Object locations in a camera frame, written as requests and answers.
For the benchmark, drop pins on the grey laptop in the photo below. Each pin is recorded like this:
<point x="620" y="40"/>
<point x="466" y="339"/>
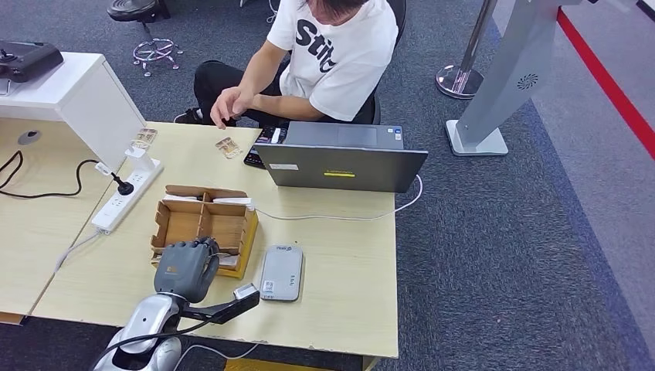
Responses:
<point x="338" y="166"/>

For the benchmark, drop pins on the grey kiosk stand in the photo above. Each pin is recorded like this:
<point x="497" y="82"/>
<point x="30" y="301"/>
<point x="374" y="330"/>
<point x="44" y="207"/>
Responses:
<point x="506" y="77"/>

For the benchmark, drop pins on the patterned ID card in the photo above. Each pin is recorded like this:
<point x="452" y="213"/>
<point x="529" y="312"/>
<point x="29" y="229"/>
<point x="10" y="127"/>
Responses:
<point x="228" y="148"/>

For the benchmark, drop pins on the clear acrylic card holder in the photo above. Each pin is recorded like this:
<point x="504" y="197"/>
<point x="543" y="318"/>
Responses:
<point x="146" y="136"/>

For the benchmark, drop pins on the black round stool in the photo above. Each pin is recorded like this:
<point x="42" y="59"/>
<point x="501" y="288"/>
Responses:
<point x="133" y="7"/>

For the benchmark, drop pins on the black phone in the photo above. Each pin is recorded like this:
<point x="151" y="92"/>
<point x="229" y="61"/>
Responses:
<point x="256" y="151"/>

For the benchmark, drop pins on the white card stack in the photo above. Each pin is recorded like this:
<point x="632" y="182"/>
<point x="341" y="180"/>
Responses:
<point x="233" y="202"/>
<point x="181" y="197"/>

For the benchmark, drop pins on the yellow board under desk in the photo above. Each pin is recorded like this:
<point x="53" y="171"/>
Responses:
<point x="266" y="365"/>

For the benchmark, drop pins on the grey card reader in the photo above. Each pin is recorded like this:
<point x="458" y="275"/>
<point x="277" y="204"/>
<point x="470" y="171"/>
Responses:
<point x="281" y="274"/>

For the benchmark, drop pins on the grey desk grommet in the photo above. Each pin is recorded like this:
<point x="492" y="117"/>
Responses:
<point x="29" y="137"/>

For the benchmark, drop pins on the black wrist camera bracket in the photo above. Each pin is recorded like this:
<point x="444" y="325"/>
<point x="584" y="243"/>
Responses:
<point x="225" y="310"/>

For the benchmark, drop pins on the chrome stanchion post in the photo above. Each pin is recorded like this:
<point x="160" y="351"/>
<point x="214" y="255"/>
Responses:
<point x="463" y="79"/>

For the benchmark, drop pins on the small white item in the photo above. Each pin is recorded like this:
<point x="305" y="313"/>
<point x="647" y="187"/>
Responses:
<point x="276" y="135"/>

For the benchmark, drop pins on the white power adapter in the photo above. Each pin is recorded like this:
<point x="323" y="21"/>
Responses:
<point x="139" y="159"/>

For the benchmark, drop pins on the person's right hand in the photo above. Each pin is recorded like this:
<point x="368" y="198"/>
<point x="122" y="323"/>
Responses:
<point x="230" y="102"/>

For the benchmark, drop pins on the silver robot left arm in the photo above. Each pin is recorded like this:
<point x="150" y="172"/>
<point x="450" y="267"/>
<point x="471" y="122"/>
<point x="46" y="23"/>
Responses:
<point x="148" y="327"/>

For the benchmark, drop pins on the black joystick controller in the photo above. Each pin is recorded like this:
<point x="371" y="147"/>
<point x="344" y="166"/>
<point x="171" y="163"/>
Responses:
<point x="28" y="59"/>

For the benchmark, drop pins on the person's right forearm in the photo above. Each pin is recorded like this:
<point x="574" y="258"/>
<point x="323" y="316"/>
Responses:
<point x="263" y="69"/>

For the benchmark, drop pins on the person's left forearm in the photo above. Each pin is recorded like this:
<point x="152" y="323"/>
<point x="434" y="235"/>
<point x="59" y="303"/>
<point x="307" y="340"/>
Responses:
<point x="286" y="107"/>

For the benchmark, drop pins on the wooden compartment box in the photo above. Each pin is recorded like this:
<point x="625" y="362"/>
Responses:
<point x="204" y="225"/>

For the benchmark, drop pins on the white power strip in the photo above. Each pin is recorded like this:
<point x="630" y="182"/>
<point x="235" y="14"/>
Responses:
<point x="120" y="202"/>

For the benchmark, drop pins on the person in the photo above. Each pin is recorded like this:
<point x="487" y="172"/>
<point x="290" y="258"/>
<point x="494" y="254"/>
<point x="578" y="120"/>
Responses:
<point x="338" y="56"/>

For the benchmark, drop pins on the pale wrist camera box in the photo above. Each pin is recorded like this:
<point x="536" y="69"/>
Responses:
<point x="245" y="291"/>

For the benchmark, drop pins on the white cabinet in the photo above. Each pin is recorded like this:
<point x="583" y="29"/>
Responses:
<point x="77" y="97"/>

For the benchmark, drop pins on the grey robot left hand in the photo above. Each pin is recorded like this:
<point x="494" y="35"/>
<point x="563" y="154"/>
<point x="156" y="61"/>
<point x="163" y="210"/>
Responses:
<point x="181" y="269"/>

